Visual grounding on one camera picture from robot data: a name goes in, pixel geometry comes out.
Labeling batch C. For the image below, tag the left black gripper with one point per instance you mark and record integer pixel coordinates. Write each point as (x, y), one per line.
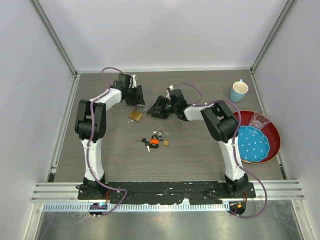
(138, 99)

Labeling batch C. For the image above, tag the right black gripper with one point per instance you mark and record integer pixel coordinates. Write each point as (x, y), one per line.
(155, 109)

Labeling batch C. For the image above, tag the large brass padlock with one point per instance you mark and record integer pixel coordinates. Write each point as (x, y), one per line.
(137, 114)

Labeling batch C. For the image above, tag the small brass padlock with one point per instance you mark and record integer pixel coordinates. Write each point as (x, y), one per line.
(166, 140)

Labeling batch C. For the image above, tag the orange black padlock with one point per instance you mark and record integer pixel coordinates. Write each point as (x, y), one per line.
(154, 142)

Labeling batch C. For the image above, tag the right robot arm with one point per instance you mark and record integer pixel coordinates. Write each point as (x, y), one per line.
(222, 125)

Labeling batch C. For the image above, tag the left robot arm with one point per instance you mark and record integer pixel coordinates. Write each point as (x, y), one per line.
(91, 127)

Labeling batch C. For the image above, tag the light blue mug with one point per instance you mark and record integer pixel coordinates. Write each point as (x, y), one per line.
(238, 91)

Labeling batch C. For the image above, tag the red round tray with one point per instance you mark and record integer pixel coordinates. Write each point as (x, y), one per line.
(269, 130)

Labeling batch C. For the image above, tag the blue dotted plate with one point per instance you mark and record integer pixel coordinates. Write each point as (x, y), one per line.
(253, 144)

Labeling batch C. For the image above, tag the clear drinking glass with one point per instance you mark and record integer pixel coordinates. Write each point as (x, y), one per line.
(260, 119)

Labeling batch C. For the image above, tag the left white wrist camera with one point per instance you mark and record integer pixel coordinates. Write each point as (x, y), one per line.
(133, 81)

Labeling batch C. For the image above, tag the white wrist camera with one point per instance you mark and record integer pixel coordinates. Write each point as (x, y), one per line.
(170, 89)
(133, 81)

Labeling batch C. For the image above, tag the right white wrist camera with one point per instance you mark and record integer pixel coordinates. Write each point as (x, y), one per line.
(170, 89)

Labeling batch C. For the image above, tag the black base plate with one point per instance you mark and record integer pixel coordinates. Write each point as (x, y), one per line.
(164, 192)

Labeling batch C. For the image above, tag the white slotted cable duct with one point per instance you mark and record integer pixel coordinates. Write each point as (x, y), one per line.
(91, 207)

